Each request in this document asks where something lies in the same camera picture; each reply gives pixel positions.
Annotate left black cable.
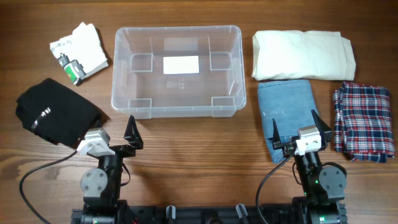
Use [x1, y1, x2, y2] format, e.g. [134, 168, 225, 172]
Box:
[19, 149, 78, 224]

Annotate clear plastic storage container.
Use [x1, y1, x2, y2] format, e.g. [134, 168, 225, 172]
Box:
[111, 25, 246, 119]

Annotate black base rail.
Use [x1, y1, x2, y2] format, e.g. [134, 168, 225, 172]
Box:
[70, 203, 348, 224]

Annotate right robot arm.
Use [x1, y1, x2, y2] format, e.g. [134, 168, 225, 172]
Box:
[272, 110, 348, 224]

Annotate plaid shirt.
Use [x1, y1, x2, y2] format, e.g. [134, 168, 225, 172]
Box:
[333, 82, 396, 163]

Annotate white pixel-print folded shirt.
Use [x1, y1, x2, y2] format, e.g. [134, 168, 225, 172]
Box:
[50, 22, 108, 85]

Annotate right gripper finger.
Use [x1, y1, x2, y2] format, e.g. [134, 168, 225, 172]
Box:
[272, 119, 283, 149]
[311, 110, 332, 134]

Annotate cream cloth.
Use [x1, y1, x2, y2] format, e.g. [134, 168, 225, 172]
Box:
[252, 30, 356, 81]

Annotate blue jeans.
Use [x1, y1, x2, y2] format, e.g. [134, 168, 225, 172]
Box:
[257, 80, 317, 164]

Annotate black folded garment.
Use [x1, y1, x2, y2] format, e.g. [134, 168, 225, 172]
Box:
[16, 78, 101, 147]

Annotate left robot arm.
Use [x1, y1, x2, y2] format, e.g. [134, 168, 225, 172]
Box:
[71, 116, 144, 224]

